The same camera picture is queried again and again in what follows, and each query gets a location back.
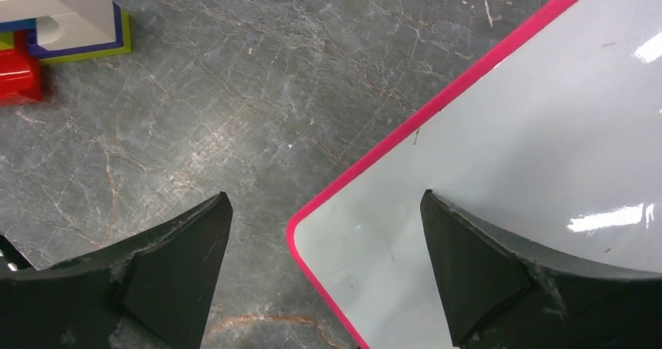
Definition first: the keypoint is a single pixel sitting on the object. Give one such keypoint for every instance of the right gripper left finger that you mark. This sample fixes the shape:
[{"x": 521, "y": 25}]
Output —
[{"x": 162, "y": 280}]

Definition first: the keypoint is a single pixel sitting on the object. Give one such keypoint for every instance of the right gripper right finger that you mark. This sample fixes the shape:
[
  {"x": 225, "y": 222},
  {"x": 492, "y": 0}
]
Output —
[{"x": 502, "y": 290}]

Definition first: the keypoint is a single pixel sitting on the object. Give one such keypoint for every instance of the pink framed whiteboard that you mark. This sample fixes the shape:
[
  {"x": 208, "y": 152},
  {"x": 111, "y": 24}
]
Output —
[{"x": 554, "y": 135}]

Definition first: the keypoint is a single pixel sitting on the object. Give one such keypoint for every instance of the red curved toy base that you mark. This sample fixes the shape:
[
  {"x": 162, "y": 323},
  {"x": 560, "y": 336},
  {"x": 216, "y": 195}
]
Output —
[{"x": 20, "y": 71}]

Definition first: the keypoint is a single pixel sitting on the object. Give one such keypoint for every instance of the green toy brick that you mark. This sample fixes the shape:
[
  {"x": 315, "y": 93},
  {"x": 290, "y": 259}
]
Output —
[{"x": 122, "y": 45}]

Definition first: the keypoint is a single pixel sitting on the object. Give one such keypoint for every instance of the white toy brick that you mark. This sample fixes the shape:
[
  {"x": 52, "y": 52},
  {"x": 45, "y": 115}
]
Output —
[{"x": 57, "y": 5}]

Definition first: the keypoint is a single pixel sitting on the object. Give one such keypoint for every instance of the blue toy brick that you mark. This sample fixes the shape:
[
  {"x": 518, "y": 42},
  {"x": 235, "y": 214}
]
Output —
[{"x": 70, "y": 31}]

